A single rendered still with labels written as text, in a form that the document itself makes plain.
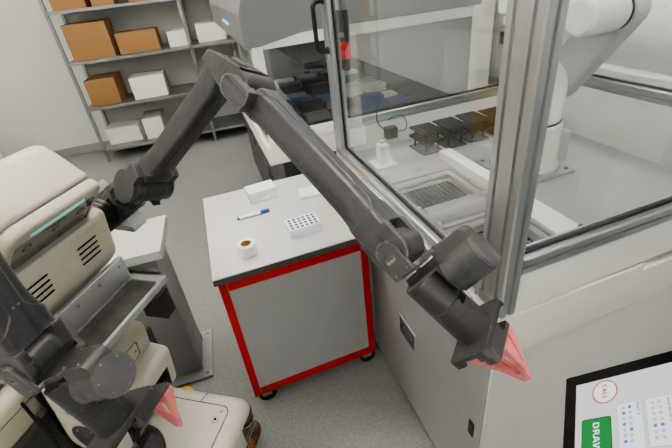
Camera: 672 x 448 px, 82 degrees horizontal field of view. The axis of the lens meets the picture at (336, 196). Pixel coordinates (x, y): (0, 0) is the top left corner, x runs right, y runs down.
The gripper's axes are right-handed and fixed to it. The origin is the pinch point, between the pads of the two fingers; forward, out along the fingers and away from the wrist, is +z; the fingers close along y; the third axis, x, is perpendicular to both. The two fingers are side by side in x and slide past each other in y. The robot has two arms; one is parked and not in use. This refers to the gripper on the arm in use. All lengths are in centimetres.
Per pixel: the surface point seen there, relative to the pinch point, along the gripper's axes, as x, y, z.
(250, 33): 52, 97, -114
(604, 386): -0.6, 9.9, 14.5
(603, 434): -0.2, 2.0, 14.6
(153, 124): 320, 228, -261
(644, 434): -5.7, 1.1, 14.6
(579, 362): 27, 47, 41
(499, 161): -8.5, 27.6, -19.4
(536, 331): 17.9, 32.9, 17.8
